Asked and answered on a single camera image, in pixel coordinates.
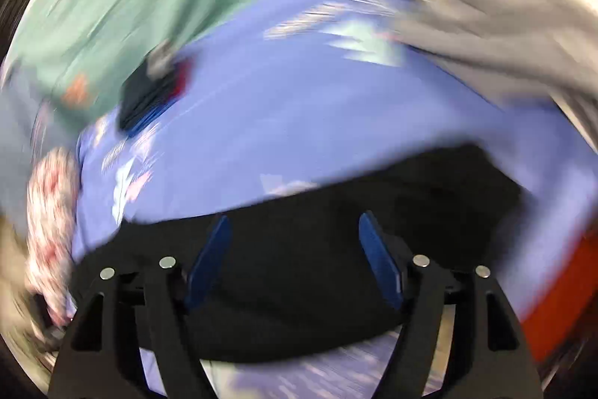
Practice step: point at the grey plaid sheet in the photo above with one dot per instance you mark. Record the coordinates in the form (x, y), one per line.
(18, 137)

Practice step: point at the folded red garment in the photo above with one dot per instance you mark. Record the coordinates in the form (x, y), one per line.
(184, 79)

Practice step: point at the folded blue garment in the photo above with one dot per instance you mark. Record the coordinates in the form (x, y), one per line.
(147, 123)

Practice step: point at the orange-red object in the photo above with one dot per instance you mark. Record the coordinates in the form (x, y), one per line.
(560, 310)

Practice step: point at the stack of folded clothes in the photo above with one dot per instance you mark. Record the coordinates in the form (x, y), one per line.
(149, 93)

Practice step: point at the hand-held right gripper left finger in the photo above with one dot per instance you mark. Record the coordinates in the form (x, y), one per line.
(210, 258)

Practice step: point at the black pants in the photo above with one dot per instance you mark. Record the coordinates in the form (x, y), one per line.
(303, 287)

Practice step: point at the floral pillow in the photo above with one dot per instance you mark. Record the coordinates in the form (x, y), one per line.
(51, 202)

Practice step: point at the teal heart-printed sheet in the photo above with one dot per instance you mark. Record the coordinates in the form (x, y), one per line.
(117, 6)

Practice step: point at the grey sweatpants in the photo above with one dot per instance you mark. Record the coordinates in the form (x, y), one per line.
(490, 29)

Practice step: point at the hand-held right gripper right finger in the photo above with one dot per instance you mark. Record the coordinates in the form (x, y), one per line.
(381, 258)

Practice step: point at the purple printed bed sheet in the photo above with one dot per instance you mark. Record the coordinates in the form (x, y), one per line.
(303, 123)

